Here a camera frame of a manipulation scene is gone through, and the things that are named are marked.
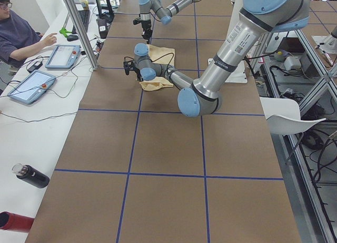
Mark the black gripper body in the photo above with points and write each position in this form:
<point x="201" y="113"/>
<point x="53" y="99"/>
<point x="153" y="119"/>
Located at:
<point x="146" y="27"/>
<point x="137" y="71"/>

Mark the beige long-sleeve printed shirt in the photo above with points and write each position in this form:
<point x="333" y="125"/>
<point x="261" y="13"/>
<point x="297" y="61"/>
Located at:
<point x="159" y="55"/>

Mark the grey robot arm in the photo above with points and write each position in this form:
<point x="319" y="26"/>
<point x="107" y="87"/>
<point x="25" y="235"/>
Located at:
<point x="164" y="14"/>
<point x="201" y="96"/>

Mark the black keyboard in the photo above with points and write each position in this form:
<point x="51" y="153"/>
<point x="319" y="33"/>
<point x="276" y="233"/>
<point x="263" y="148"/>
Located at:
<point x="85" y="18"/>

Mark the blue teach pendant far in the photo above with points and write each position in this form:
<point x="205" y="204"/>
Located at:
<point x="63" y="57"/>

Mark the blue teach pendant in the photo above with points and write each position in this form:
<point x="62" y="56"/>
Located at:
<point x="63" y="57"/>
<point x="32" y="87"/>

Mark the paper cup with drink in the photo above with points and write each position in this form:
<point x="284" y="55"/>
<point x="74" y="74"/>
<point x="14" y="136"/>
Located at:
<point x="84" y="4"/>

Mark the green clamp tool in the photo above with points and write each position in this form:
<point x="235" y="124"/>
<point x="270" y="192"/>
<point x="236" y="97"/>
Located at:
<point x="65" y="32"/>

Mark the blue teach pendant near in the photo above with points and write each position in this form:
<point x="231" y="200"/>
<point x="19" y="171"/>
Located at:
<point x="32" y="87"/>

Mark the seated person in grey shirt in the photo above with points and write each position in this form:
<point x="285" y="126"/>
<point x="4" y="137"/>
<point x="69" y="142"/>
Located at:
<point x="19" y="41"/>

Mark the black water bottle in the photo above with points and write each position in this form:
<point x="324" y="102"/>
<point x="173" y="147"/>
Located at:
<point x="30" y="175"/>

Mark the white plastic chair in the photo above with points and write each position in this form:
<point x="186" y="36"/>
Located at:
<point x="284" y="118"/>

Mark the red bottle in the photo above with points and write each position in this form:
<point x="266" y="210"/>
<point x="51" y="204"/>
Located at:
<point x="15" y="222"/>

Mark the aluminium frame post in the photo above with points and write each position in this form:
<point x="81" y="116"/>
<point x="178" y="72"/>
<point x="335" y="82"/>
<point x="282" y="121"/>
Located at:
<point x="82" y="33"/>

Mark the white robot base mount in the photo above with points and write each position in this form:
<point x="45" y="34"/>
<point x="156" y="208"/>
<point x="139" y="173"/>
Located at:
<point x="237" y="74"/>

